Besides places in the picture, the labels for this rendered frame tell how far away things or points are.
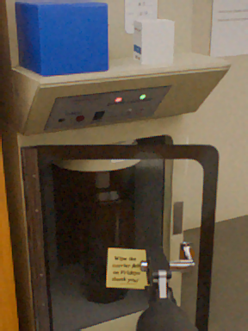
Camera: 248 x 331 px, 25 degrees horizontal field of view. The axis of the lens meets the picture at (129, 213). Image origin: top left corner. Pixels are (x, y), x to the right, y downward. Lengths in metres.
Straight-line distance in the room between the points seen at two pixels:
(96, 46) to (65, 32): 0.05
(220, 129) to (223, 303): 0.56
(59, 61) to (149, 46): 0.16
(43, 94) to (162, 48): 0.20
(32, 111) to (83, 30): 0.13
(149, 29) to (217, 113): 0.79
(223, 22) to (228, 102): 0.22
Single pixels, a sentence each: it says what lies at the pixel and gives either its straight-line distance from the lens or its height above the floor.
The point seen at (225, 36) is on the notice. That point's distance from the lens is 1.59.
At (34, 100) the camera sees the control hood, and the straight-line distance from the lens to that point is 0.80.
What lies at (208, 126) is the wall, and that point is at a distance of 1.62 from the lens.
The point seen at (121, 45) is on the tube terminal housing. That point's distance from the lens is 0.94.
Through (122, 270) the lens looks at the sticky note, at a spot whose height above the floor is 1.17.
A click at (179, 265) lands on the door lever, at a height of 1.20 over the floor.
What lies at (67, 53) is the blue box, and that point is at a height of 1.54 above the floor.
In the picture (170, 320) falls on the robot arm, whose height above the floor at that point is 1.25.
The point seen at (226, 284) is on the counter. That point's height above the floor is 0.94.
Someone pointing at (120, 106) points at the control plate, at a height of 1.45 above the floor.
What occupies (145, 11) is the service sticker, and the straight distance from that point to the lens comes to 0.95.
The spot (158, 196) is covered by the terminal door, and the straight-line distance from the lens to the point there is 0.91.
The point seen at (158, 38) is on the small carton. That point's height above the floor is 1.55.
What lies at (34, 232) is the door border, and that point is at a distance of 0.94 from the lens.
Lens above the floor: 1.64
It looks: 24 degrees down
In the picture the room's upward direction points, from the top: straight up
